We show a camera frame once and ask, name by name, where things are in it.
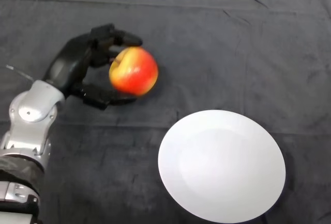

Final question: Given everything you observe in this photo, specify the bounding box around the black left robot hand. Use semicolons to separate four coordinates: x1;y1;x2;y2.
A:
42;23;143;111

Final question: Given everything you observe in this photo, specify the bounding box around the red yellow apple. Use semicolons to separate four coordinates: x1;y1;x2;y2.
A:
108;47;159;97

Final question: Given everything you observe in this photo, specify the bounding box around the white round plate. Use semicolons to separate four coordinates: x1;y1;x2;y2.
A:
157;109;287;223

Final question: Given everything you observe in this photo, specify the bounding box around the black cloth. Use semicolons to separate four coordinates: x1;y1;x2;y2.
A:
0;0;331;224

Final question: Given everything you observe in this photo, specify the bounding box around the thin wrist cable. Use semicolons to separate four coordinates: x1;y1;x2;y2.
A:
5;65;35;82

